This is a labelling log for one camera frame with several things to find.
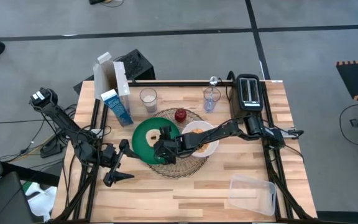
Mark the clear bluish drinking glass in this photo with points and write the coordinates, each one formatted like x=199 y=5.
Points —
x=212 y=99

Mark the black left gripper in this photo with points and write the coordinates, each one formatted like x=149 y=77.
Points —
x=109 y=157

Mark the cardboard cereal box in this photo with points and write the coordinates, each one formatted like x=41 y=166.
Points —
x=104 y=77

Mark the black toaster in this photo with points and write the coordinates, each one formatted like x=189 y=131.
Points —
x=249 y=93

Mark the round woven placemat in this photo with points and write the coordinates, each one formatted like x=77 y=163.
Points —
x=182 y=169

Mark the metal spoon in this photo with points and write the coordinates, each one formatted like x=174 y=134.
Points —
x=213 y=81

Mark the orange cereal flakes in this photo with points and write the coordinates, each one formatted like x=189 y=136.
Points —
x=204 y=148

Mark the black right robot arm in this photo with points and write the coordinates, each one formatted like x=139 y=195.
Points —
x=222 y=130

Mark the clear glass with milk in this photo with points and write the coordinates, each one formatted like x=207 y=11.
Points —
x=148 y=99

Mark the dark grey chair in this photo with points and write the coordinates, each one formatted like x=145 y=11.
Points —
x=2 y=202

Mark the red apple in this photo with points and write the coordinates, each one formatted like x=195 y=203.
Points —
x=180 y=115

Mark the green plate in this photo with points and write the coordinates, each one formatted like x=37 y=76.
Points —
x=140 y=140

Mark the blue milk carton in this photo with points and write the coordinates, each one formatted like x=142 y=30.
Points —
x=120 y=110

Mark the white cloth bag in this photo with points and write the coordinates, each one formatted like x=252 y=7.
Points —
x=40 y=199

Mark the clear plastic container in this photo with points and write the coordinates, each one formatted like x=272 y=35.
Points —
x=252 y=194

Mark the black equipment box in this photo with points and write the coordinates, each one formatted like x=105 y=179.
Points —
x=138 y=63

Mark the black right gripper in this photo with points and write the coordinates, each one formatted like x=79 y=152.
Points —
x=171 y=147

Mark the pale ceramic bowl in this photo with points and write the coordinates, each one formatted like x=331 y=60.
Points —
x=211 y=127

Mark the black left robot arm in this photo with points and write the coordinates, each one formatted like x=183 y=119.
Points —
x=61 y=116

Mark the slice of toast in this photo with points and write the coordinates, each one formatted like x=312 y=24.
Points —
x=151 y=137

